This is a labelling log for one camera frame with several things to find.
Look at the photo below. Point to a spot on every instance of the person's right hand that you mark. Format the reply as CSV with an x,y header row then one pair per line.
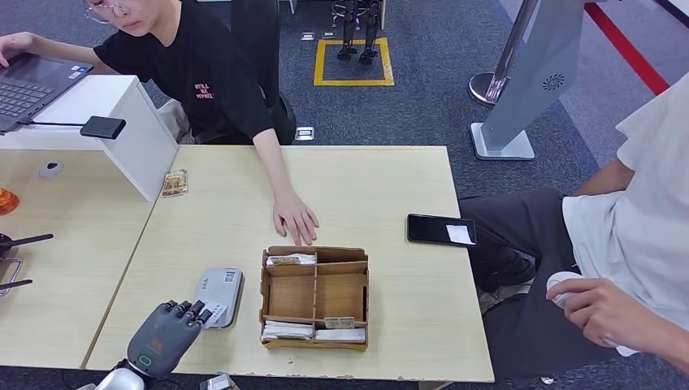
x,y
16,45

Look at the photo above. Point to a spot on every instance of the grey kiosk stand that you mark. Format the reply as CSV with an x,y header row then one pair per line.
x,y
530,86

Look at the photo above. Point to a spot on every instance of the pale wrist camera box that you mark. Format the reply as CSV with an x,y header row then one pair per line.
x,y
214,383

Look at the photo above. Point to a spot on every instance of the red floor tape line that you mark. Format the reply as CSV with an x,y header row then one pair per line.
x,y
627,49

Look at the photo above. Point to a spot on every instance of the grey card reader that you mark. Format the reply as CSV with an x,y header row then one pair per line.
x,y
220,285

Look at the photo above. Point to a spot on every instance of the yellow floor tape square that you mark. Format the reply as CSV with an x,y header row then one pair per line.
x,y
318,64

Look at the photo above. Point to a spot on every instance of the dark grey laptop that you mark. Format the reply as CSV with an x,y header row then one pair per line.
x,y
27,86

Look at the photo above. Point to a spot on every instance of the small silver floor outlet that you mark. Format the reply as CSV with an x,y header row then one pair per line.
x,y
307,36
329,34

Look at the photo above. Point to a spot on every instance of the person's left hand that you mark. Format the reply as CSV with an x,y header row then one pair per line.
x,y
608,312
293,215

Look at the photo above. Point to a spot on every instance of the white desk riser box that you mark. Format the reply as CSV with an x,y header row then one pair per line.
x,y
140,145

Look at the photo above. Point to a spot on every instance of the small white floor scrap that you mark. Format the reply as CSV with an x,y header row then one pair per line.
x,y
547,380

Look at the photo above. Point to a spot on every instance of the orange object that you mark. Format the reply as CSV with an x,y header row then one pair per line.
x,y
6,202

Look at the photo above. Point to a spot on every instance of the white round puck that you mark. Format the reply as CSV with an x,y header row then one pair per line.
x,y
49,170

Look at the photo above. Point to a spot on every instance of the person's right forearm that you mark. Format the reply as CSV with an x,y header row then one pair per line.
x,y
605,180
64,54

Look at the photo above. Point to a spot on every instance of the person's left forearm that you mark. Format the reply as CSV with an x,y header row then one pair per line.
x,y
667,344
274,161

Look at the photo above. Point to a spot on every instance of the black office chair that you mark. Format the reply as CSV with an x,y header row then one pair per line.
x,y
255,32

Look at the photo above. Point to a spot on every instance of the humanoid robot with black legs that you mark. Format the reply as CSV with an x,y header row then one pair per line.
x,y
371,27

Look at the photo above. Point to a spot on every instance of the white sleeves with gold card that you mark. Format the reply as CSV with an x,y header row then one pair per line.
x,y
290,260

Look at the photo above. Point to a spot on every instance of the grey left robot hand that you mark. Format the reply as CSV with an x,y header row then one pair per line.
x,y
161,339

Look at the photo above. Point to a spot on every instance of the chrome stanchion pole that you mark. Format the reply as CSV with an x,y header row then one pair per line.
x,y
486,89

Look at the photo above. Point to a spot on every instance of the wooden compartment organizer box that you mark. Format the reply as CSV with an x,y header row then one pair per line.
x,y
339,296

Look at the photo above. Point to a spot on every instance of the black smartphone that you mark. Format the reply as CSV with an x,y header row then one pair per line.
x,y
430,229

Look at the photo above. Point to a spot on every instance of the black rectangular adapter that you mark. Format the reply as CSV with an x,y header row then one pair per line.
x,y
102,127

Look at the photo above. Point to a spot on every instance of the white round remote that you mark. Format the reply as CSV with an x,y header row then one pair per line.
x,y
560,281

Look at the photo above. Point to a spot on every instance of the key card in clear sleeve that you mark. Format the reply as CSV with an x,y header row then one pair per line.
x,y
175,183

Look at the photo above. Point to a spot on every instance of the person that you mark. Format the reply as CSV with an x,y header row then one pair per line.
x,y
204,64
646,226

